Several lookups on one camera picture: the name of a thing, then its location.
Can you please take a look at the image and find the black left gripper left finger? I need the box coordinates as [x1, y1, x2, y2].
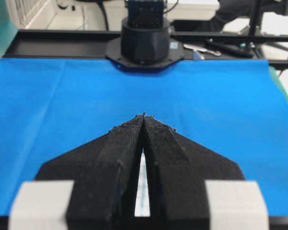
[8, 114, 144, 230]

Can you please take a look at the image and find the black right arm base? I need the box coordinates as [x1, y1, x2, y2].
[106, 0, 184, 71]

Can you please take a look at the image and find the blue table cloth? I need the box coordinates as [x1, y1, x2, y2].
[0, 58, 288, 216]

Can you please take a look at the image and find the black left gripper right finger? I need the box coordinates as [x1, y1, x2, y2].
[143, 115, 270, 230]

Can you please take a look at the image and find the black handled tool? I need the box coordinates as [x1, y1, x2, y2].
[205, 40, 253, 58]

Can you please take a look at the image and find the black metal table frame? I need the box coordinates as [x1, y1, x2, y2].
[2, 28, 288, 70]

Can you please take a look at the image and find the silver metal tool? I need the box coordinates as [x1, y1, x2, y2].
[183, 44, 222, 57]

